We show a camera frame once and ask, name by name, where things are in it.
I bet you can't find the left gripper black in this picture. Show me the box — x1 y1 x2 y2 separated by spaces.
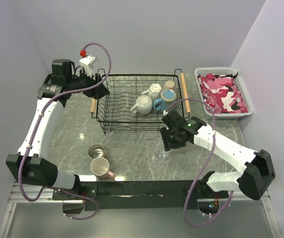
66 66 110 99

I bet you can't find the clear glass cup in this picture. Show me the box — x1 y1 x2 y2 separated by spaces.
153 142 170 163

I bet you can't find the beige mug white inside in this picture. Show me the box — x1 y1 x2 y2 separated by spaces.
130 95 153 116

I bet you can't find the blue butterfly mug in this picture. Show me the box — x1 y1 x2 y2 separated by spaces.
153 89 176 112

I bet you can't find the white faceted mug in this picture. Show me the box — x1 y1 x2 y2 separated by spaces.
142 83 162 101

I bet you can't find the beige handleless cup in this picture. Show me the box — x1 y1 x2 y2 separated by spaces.
163 80 176 91

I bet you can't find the steel cup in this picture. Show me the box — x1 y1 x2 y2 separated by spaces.
88 144 105 159

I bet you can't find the pink mug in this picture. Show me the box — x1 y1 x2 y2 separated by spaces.
90 157 115 179

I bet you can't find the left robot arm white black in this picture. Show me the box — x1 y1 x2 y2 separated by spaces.
6 55 109 202

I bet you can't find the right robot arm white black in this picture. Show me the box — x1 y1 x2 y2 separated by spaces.
161 110 276 200

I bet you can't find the pink camouflage cloth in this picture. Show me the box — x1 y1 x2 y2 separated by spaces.
197 73 248 114

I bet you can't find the white plastic basket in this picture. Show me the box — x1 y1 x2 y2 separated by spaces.
195 67 253 119

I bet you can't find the black wire dish rack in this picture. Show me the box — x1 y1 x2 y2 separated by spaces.
91 73 190 133

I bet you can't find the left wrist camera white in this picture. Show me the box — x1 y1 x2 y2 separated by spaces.
79 50 99 76

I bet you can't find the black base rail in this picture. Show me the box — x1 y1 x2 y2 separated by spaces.
52 180 228 209

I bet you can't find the aluminium frame rail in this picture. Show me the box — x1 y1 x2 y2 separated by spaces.
0 182 81 238

